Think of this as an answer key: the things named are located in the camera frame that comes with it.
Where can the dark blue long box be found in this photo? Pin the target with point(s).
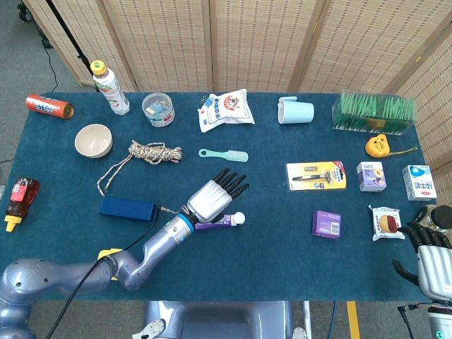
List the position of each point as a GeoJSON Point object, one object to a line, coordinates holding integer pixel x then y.
{"type": "Point", "coordinates": [127, 209]}

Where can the amber syrup bottle red label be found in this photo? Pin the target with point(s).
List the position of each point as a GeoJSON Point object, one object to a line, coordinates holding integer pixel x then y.
{"type": "Point", "coordinates": [21, 197]}

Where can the blue binder clip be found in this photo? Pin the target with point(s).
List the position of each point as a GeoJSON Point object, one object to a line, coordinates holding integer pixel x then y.
{"type": "Point", "coordinates": [208, 102]}

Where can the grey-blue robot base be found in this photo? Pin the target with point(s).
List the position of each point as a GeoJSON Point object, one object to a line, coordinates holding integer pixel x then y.
{"type": "Point", "coordinates": [219, 318]}

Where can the white blue milk carton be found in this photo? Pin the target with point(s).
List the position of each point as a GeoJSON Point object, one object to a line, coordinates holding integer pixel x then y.
{"type": "Point", "coordinates": [419, 183]}

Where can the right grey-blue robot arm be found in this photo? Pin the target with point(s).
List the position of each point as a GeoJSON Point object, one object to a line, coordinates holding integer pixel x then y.
{"type": "Point", "coordinates": [441, 321]}

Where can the white snack bag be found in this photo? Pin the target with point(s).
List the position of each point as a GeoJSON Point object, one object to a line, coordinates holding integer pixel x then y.
{"type": "Point", "coordinates": [226, 111]}

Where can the clear jar of clips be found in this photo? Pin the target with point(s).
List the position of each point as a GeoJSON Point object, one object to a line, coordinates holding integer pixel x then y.
{"type": "Point", "coordinates": [159, 110]}

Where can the white table leg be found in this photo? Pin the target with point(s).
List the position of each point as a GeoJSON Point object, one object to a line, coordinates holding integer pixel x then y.
{"type": "Point", "coordinates": [308, 319]}

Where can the blue table cloth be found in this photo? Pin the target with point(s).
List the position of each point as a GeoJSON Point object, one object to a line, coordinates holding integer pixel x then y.
{"type": "Point", "coordinates": [268, 257]}

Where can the purple cardboard box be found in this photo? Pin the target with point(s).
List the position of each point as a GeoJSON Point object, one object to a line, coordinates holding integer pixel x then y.
{"type": "Point", "coordinates": [326, 225]}

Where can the mint green brush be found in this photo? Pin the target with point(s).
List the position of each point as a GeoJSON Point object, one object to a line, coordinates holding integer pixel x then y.
{"type": "Point", "coordinates": [236, 155]}

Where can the yellow lidded green container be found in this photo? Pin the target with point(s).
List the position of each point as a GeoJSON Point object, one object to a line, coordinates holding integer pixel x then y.
{"type": "Point", "coordinates": [107, 253]}

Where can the clear box green packets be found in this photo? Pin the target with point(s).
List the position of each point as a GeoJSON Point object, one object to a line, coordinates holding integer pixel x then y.
{"type": "Point", "coordinates": [374, 112]}

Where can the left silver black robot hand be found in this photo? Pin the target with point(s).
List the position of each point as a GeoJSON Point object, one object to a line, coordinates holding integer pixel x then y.
{"type": "Point", "coordinates": [208, 201]}

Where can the black tripod stand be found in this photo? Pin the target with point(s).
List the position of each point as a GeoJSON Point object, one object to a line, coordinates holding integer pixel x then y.
{"type": "Point", "coordinates": [70, 39]}

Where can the white packaged pastry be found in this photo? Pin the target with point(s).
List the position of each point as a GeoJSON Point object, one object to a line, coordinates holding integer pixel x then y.
{"type": "Point", "coordinates": [386, 223]}

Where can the yellow tape measure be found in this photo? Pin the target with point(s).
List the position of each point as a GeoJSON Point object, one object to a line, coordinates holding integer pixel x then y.
{"type": "Point", "coordinates": [377, 145]}

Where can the bamboo folding screen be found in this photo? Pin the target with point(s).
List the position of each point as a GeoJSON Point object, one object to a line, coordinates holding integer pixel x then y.
{"type": "Point", "coordinates": [261, 42]}

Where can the orange red drink can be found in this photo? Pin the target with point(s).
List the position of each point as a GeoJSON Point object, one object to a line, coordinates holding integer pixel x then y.
{"type": "Point", "coordinates": [47, 106]}

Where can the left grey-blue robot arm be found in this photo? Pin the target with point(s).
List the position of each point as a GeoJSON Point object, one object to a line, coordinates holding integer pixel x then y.
{"type": "Point", "coordinates": [155, 247]}

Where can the white toothpaste cap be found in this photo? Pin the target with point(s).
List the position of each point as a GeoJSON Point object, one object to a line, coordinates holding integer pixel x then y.
{"type": "Point", "coordinates": [238, 218]}

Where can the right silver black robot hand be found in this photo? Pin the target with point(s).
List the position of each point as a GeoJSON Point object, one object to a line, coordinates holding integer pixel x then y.
{"type": "Point", "coordinates": [438, 268]}

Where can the glass jar black lid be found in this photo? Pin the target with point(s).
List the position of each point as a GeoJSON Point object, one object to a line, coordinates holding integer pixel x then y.
{"type": "Point", "coordinates": [441, 214]}

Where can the light blue mug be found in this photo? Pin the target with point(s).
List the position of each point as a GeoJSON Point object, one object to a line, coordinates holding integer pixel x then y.
{"type": "Point", "coordinates": [298, 112]}

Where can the drink bottle yellow cap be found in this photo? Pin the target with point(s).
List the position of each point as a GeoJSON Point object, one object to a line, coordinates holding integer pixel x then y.
{"type": "Point", "coordinates": [112, 92]}

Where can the razor in yellow blister pack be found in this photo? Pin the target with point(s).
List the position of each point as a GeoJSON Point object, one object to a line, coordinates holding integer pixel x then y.
{"type": "Point", "coordinates": [316, 176]}

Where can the beige bowl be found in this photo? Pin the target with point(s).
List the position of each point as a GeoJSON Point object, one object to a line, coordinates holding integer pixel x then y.
{"type": "Point", "coordinates": [93, 141]}

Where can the purple white juice carton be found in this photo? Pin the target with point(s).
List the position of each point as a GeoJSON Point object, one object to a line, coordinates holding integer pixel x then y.
{"type": "Point", "coordinates": [370, 176]}

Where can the purple toothpaste tube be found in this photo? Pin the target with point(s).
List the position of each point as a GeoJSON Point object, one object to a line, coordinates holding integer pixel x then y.
{"type": "Point", "coordinates": [226, 221]}

